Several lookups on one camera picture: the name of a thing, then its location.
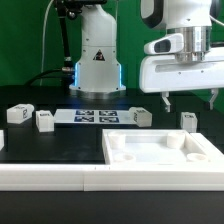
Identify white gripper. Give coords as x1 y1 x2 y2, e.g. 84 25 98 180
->
139 47 224 113

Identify white square tabletop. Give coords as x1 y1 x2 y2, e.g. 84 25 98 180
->
102 129 211 165

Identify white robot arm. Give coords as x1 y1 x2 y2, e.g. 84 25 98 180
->
54 0 224 98

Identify fiducial marker sheet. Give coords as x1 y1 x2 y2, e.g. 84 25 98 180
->
54 109 134 125

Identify white part left edge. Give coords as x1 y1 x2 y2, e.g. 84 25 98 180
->
0 130 4 151

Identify black cables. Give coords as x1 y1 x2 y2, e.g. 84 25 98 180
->
23 66 76 87

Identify white cable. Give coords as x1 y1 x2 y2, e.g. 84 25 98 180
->
39 0 56 87

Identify white obstacle fence rail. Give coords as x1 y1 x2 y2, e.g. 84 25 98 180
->
0 132 224 192

